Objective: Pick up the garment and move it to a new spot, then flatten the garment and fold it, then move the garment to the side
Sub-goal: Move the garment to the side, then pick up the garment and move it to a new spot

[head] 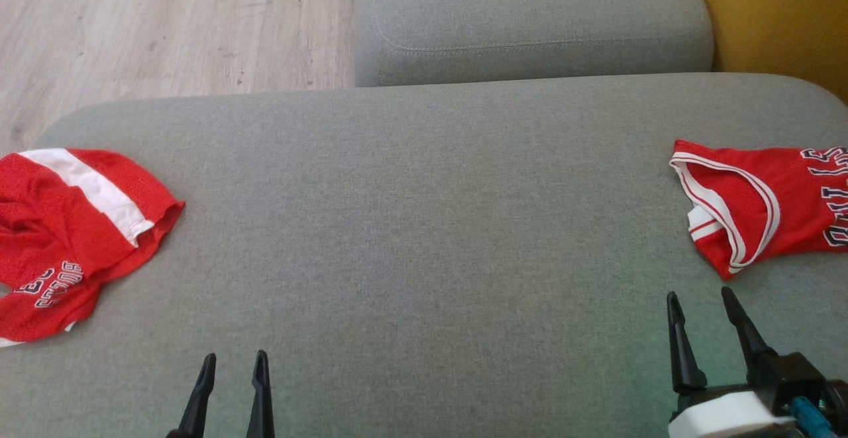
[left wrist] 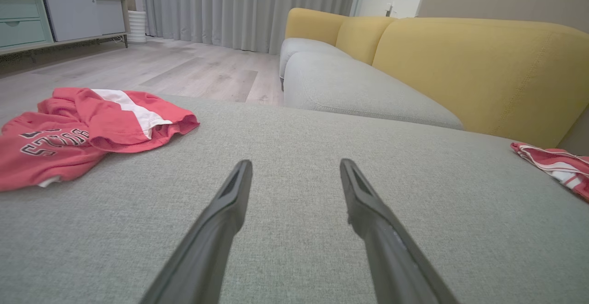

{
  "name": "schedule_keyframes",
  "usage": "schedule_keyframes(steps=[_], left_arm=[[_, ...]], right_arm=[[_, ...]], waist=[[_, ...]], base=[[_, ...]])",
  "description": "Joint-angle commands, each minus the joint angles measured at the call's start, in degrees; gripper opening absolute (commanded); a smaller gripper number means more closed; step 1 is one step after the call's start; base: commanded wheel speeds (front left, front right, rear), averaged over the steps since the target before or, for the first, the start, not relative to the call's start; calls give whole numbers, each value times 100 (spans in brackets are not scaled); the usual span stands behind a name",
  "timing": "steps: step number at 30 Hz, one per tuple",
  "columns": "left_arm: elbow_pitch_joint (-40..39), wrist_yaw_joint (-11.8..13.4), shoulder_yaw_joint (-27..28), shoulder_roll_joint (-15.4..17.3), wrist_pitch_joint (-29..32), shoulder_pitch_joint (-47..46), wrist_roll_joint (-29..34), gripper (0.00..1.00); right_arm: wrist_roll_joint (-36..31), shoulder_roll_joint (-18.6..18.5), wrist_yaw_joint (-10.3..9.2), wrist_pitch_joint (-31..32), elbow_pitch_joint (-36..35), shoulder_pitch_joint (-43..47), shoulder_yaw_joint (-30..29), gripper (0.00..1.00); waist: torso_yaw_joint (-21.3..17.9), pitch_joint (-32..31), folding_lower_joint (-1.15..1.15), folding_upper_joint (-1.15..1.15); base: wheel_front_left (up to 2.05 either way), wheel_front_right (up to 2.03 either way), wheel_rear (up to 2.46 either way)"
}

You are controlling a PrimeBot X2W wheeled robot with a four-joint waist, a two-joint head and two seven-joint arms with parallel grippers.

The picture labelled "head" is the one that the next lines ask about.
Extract red and white basketball jersey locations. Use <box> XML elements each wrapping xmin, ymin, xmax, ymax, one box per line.
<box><xmin>669</xmin><ymin>138</ymin><xmax>848</xmax><ymax>282</ymax></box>

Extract grey fabric sofa seat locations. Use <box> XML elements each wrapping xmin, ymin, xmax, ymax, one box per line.
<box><xmin>0</xmin><ymin>72</ymin><xmax>848</xmax><ymax>438</ymax></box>

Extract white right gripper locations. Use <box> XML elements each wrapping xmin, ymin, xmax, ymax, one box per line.
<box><xmin>666</xmin><ymin>286</ymin><xmax>800</xmax><ymax>438</ymax></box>

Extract blue right camera cable plug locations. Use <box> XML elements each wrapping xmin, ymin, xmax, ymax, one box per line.
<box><xmin>788</xmin><ymin>396</ymin><xmax>839</xmax><ymax>438</ymax></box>

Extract red mesh basketball shorts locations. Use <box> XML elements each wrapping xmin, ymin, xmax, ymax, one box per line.
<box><xmin>0</xmin><ymin>148</ymin><xmax>187</xmax><ymax>349</ymax></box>

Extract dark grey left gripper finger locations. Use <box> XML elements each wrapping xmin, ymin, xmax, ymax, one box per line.
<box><xmin>176</xmin><ymin>353</ymin><xmax>218</xmax><ymax>438</ymax></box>
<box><xmin>246</xmin><ymin>350</ymin><xmax>276</xmax><ymax>438</ymax></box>

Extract grey fabric sofa cushion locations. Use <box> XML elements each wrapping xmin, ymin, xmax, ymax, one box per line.
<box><xmin>354</xmin><ymin>0</ymin><xmax>716</xmax><ymax>88</ymax></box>

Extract yellow cushion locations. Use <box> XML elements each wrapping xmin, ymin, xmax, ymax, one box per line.
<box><xmin>685</xmin><ymin>0</ymin><xmax>848</xmax><ymax>105</ymax></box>

